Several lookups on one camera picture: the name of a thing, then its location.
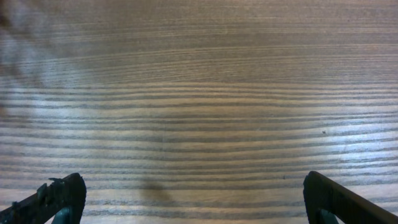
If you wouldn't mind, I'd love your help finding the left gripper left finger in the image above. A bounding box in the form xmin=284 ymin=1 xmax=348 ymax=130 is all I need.
xmin=1 ymin=173 xmax=86 ymax=224

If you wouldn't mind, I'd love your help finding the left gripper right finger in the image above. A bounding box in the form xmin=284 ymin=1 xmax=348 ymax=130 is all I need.
xmin=303 ymin=171 xmax=397 ymax=224

